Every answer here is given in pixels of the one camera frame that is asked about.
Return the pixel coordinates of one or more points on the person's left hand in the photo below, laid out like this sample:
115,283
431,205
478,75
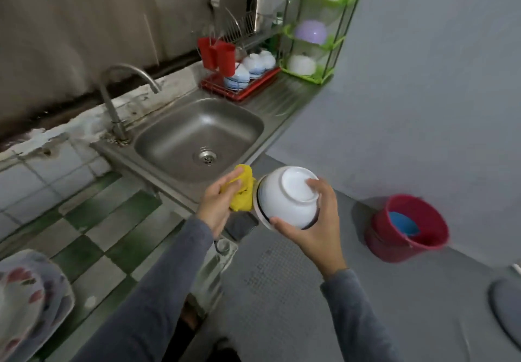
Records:
216,207

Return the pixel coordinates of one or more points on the person's right hand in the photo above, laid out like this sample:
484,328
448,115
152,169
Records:
321,240

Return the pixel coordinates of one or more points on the cream plastic bowl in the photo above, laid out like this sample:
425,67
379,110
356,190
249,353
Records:
302,66

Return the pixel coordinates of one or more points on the purple plastic bowl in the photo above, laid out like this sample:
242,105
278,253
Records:
311,32

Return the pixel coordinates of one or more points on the person's right forearm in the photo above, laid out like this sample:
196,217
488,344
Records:
358,321

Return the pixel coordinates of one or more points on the person's black shoe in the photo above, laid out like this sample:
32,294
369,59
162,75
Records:
221,349

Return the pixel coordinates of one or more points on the dark square container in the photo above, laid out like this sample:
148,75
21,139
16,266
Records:
241,226

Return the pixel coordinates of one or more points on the tray of small cups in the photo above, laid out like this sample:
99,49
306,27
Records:
225,250

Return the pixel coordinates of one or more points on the red plastic bucket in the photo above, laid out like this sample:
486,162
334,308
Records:
391,248

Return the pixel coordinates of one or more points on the stainless steel sink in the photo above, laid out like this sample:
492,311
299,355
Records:
187,134

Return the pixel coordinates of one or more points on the blue plastic scoop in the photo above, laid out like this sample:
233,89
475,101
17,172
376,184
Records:
405,224

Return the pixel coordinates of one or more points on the metal faucet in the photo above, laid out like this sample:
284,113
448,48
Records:
110,101

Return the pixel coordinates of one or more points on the green plastic shelf rack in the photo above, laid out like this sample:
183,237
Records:
321,77

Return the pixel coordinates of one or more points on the grey slipper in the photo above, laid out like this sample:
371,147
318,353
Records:
506,313

